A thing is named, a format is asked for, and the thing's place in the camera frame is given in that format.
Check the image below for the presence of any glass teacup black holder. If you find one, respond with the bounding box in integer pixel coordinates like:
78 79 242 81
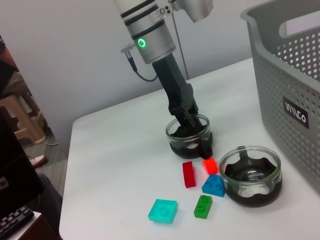
164 114 215 160
218 145 283 208

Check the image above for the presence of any seated person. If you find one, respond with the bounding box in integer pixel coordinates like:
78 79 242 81
0 34 28 101

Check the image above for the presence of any beige plastic stool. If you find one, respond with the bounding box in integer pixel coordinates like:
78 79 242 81
0 92 48 146

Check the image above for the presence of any grey perforated storage bin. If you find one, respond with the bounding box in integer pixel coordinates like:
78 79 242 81
239 0 320 198

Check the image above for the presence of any orange-red wedge brick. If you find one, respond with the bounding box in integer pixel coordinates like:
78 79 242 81
201 157 218 175

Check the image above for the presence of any blue square brick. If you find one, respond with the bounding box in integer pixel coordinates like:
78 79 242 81
201 174 226 198

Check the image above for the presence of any left wrist camera housing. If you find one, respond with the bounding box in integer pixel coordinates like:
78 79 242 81
154 0 215 23

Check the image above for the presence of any left arm connector cable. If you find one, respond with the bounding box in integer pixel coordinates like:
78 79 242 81
120 42 159 82

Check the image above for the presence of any white floor cable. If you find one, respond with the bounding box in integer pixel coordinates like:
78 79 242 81
44 124 60 146

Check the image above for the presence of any green rectangular brick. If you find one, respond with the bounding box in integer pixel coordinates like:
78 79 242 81
193 194 213 220

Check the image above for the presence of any black keyboard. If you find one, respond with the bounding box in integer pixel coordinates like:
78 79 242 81
0 205 35 240

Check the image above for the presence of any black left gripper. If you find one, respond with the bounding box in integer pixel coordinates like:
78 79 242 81
150 53 201 133

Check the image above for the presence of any dark red long brick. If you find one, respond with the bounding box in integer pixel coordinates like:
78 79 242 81
182 161 197 188

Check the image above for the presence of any white red sneaker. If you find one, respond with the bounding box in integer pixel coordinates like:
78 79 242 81
27 154 48 169

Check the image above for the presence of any black computer monitor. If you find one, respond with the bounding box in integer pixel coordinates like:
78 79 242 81
0 109 46 213

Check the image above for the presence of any cyan square brick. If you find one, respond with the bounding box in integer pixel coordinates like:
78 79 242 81
147 198 179 225

